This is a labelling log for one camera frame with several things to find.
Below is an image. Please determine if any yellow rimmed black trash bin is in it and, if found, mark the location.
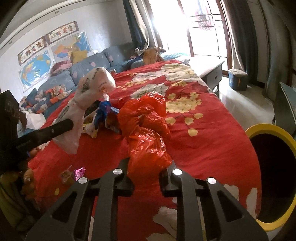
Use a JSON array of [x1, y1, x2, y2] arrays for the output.
[[245, 123, 295, 232]]

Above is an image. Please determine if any blue wrapper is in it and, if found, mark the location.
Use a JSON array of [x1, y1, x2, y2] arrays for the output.
[[93, 101, 119, 128]]

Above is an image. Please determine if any pink purple candy wrapper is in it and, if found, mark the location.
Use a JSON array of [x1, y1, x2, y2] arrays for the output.
[[73, 167, 86, 181]]

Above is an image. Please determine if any white printed plastic bag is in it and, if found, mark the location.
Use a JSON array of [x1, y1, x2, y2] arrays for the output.
[[53, 67, 116, 154]]

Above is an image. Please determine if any dark window curtain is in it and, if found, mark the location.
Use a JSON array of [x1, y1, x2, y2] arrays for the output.
[[122, 0, 163, 53]]

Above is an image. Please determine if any dark coffee table with drawers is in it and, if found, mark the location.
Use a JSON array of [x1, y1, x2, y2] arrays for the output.
[[179, 57, 225, 96]]

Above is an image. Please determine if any world map poster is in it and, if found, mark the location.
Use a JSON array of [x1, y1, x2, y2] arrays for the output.
[[18, 50, 53, 91]]

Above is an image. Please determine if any blue sofa with hearts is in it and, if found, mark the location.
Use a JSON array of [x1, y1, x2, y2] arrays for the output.
[[19, 43, 149, 117]]

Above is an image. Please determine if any china map poster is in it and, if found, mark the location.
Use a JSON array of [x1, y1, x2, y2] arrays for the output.
[[51, 31, 92, 63]]

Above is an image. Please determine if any yellow white snack wrapper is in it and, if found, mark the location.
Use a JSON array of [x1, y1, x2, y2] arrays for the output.
[[82, 109, 99, 138]]

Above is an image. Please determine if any pile of clothes on sofa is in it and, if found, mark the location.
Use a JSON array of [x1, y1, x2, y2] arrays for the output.
[[20, 84, 72, 114]]

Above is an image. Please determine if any framed calligraphy scroll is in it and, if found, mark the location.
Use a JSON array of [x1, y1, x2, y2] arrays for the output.
[[18, 21, 79, 66]]

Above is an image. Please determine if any brown paper bag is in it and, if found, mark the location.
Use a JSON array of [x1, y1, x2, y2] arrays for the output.
[[143, 47, 161, 65]]

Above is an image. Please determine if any yellow cushion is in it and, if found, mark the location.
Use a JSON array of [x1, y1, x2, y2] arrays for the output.
[[70, 50, 88, 64]]

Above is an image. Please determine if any red plastic bag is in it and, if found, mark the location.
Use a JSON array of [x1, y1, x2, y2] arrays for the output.
[[117, 91, 172, 177]]

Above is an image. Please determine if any blue storage stool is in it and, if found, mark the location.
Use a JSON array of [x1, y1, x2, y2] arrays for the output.
[[228, 69, 248, 91]]

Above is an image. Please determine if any person's left hand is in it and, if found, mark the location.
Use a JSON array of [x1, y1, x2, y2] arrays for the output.
[[21, 148, 39, 200]]

